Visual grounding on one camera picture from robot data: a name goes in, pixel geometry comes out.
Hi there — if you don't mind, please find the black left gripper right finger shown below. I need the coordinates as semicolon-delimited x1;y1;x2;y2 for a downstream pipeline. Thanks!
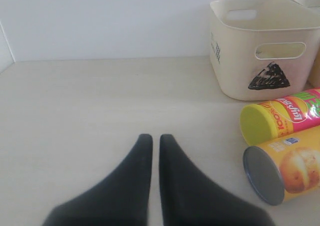
159;134;274;225

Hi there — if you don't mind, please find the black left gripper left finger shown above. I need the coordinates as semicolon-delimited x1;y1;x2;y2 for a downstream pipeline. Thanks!
43;134;153;225

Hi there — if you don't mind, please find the yellow Lays chips can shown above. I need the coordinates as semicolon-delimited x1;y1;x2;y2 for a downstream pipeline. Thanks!
242;126;320;205

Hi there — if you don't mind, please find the pink Lays chips can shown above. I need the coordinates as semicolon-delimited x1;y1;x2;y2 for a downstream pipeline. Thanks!
239;87;320;146

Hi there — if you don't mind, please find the cream bin with triangle mark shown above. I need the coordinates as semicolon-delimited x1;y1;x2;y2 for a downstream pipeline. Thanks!
209;0;320;101

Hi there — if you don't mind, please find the cream bin with square mark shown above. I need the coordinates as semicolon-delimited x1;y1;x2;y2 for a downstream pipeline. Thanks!
293;0;320;87

